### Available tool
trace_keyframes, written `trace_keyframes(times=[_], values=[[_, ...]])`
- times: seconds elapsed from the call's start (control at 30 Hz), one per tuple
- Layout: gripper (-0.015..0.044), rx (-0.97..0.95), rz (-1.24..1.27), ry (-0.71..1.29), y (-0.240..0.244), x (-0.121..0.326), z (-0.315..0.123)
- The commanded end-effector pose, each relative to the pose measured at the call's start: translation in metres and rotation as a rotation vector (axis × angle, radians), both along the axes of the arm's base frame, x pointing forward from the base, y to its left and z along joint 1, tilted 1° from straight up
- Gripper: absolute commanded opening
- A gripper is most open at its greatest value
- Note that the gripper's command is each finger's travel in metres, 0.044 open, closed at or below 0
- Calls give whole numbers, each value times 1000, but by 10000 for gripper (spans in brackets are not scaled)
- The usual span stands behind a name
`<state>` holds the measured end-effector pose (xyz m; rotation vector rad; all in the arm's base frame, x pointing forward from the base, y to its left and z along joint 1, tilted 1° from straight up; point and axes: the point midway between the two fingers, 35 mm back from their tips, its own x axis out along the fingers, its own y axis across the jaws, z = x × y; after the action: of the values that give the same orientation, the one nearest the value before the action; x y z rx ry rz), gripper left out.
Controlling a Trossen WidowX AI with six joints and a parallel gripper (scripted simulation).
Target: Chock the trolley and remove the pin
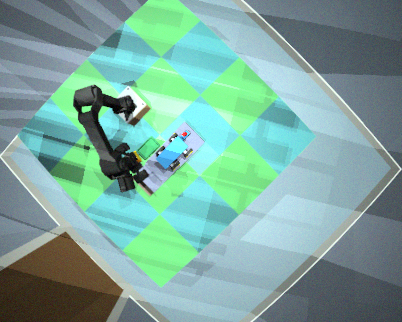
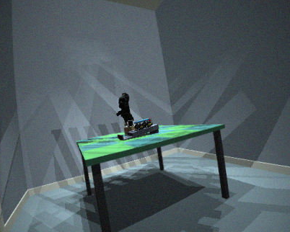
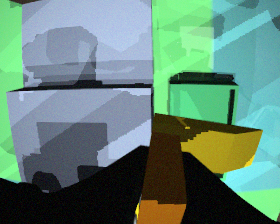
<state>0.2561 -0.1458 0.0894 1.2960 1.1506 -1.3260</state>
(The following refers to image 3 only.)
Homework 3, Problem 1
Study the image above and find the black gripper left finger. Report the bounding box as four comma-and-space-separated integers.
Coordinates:
0, 146, 150, 224

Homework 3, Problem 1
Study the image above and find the green tray floor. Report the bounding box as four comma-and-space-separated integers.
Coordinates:
172, 87, 231, 124

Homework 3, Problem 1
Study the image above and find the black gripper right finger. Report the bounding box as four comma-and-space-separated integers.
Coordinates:
180, 151, 280, 224

